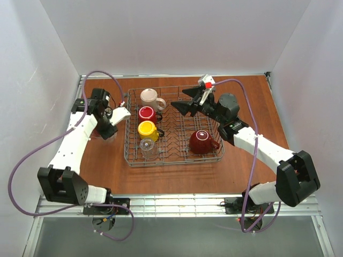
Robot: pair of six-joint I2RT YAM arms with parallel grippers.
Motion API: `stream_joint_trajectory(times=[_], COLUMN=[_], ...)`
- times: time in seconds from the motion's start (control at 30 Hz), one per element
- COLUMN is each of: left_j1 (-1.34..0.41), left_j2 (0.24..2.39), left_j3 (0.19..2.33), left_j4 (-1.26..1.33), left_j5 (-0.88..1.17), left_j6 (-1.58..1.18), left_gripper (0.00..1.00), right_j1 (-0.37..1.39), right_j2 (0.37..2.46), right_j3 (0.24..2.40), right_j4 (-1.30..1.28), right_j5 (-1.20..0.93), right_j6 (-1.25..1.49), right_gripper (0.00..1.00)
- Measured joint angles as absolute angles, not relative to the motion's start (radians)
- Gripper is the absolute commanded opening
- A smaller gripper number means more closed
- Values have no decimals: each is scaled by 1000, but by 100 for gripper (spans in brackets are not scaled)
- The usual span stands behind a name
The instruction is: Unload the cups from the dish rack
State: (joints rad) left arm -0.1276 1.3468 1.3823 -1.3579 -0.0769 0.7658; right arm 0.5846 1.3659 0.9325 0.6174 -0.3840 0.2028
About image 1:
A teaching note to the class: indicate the grey wire dish rack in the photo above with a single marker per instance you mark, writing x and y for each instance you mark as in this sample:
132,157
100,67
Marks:
173,147

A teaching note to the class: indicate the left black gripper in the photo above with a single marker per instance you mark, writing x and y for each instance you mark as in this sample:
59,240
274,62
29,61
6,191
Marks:
107,132

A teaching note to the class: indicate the pale pink mug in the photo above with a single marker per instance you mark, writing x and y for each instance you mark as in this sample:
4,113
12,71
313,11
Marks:
149,98

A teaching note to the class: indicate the dark red round mug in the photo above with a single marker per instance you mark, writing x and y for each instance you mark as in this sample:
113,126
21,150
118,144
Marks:
201,142

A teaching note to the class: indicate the tall cream decorated mug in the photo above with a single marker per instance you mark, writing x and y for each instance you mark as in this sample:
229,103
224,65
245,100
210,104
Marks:
108,111

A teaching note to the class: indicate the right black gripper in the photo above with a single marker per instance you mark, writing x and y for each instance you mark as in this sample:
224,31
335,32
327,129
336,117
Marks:
195,101

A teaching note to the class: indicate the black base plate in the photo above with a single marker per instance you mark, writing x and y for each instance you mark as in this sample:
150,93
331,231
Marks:
110,209
234,205

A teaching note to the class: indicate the pink patterned mug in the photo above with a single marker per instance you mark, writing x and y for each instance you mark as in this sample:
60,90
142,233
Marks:
96,136

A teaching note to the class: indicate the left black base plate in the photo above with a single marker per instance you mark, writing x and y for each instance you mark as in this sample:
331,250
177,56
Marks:
110,209

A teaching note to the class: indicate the yellow mug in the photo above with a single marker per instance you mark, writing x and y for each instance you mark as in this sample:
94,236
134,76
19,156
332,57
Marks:
148,130

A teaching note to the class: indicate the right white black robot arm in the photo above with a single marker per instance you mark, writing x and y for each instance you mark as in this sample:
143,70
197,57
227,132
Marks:
296,176

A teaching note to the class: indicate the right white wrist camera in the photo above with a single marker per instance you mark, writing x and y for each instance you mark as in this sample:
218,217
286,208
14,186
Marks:
208,82

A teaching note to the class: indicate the clear glass cup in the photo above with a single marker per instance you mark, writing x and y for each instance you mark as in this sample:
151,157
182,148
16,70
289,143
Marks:
149,149

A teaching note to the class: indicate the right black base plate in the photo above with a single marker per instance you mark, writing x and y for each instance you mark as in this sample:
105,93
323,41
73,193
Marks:
234,205

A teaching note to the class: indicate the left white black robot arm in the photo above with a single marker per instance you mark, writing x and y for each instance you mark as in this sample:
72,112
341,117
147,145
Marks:
60,181

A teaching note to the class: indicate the aluminium frame rail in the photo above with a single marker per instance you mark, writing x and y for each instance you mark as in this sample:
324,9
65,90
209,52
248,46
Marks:
182,205

